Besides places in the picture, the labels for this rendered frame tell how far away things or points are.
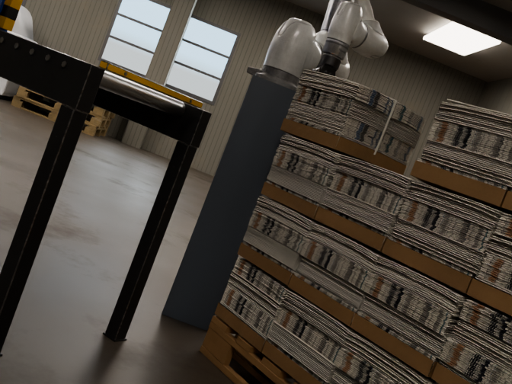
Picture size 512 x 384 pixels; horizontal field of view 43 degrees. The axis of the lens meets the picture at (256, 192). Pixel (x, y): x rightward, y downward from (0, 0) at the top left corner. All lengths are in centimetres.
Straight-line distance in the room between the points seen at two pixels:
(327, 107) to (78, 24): 853
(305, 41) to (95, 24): 803
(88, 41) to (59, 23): 51
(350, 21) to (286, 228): 82
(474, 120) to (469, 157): 10
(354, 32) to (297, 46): 23
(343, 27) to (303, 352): 118
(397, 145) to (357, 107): 26
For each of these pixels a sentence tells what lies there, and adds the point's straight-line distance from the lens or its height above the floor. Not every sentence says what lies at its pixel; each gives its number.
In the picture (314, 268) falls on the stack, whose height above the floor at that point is 47.
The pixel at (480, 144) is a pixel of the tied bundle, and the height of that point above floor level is 97.
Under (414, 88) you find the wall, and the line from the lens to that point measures 1048.
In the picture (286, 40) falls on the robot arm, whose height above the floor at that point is 117.
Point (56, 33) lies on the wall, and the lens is 1056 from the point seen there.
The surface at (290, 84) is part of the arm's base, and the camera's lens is 254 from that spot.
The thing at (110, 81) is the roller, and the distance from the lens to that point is 183.
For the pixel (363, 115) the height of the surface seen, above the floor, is 97.
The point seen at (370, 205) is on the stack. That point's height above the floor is 72.
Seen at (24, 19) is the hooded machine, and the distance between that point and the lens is 998.
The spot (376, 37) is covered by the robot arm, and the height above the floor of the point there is 130.
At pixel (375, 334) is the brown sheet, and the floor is 40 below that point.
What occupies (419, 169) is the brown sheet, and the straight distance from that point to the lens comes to 184.
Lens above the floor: 77
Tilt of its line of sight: 4 degrees down
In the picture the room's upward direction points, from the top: 21 degrees clockwise
